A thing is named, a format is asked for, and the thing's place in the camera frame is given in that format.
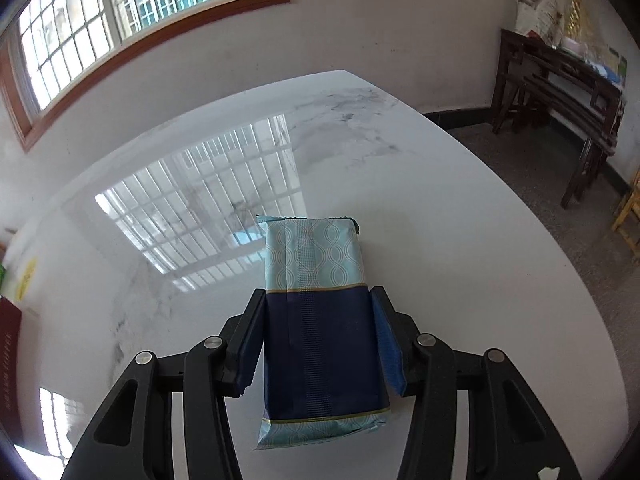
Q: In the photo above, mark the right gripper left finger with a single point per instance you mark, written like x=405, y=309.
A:
x=159, y=403

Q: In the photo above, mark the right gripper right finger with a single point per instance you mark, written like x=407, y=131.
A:
x=511, y=435

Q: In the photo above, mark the gold red tin box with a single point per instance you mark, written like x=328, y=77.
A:
x=10, y=325

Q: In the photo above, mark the round yellow warning sticker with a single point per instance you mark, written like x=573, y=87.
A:
x=25, y=279

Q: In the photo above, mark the bamboo chair right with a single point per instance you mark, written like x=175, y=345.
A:
x=626, y=222

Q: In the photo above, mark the dark wooden console table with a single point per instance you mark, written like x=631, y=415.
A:
x=531, y=74

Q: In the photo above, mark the gold ornament tree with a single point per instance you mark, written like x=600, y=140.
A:
x=579, y=34

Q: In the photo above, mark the white printed bag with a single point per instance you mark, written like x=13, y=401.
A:
x=538, y=19

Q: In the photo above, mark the arched wooden frame window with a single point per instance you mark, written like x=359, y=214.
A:
x=54, y=51

